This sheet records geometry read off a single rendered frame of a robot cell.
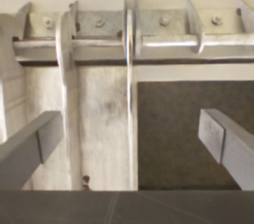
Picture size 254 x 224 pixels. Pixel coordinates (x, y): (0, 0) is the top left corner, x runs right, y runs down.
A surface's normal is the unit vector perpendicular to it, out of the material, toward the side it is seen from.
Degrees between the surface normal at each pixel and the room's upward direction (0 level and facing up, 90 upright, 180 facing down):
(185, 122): 34
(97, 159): 7
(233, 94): 10
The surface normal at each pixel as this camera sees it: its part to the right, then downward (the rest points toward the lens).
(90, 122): -0.03, 0.07
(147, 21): -0.03, -0.23
